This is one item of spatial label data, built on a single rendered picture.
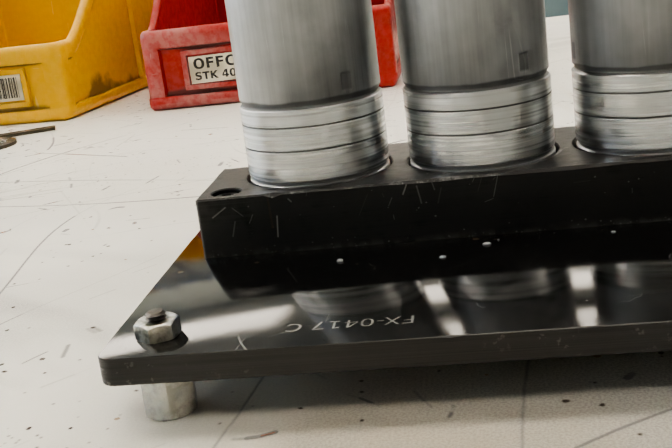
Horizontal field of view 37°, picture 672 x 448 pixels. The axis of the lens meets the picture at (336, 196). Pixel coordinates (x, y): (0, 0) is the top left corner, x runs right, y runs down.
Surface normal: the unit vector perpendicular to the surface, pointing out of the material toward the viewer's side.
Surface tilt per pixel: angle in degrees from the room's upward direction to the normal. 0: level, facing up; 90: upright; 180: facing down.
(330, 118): 90
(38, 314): 0
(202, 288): 0
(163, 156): 0
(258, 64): 90
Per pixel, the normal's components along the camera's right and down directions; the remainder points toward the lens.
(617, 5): -0.56, 0.28
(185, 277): -0.12, -0.96
